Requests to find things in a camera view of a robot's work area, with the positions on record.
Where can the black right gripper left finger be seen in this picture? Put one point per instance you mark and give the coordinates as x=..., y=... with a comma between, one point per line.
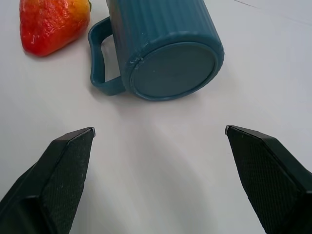
x=56, y=180

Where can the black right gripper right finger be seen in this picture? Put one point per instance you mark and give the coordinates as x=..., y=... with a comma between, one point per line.
x=265, y=175

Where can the red toy strawberry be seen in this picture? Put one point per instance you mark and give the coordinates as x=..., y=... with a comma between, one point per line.
x=52, y=24

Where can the teal ribbed plastic mug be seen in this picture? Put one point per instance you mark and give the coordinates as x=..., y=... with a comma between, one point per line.
x=158, y=48

